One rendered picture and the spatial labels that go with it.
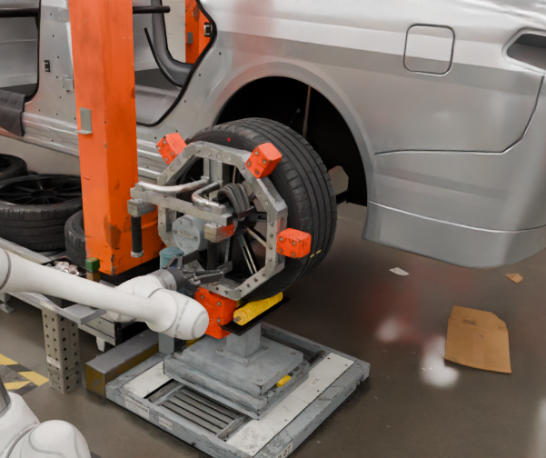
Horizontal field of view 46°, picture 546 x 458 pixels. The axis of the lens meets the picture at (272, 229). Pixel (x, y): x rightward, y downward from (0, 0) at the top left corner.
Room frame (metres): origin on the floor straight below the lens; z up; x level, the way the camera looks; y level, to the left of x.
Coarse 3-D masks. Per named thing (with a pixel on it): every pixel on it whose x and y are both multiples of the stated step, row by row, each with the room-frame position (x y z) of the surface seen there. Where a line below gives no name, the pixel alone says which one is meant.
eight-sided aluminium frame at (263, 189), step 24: (192, 144) 2.17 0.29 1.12; (216, 144) 2.17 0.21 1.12; (168, 168) 2.23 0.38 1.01; (240, 168) 2.05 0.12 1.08; (264, 192) 1.99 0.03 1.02; (168, 216) 2.26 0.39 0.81; (168, 240) 2.24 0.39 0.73; (192, 264) 2.23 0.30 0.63; (216, 288) 2.11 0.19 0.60; (240, 288) 2.04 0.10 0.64
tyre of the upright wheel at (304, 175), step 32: (224, 128) 2.20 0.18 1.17; (256, 128) 2.21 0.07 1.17; (288, 128) 2.29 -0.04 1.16; (288, 160) 2.10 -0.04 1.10; (320, 160) 2.22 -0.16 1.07; (288, 192) 2.04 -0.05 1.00; (320, 192) 2.12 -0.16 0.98; (288, 224) 2.04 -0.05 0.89; (320, 224) 2.08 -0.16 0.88; (288, 256) 2.03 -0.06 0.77; (320, 256) 2.14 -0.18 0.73; (256, 288) 2.10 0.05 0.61
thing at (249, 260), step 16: (192, 176) 2.31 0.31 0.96; (240, 176) 2.18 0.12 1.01; (192, 192) 2.37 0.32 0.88; (240, 224) 2.23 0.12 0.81; (224, 240) 2.41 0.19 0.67; (240, 240) 2.18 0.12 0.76; (224, 256) 2.32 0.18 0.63; (240, 256) 2.35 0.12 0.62; (256, 256) 2.37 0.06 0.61; (240, 272) 2.22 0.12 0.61; (256, 272) 2.13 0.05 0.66
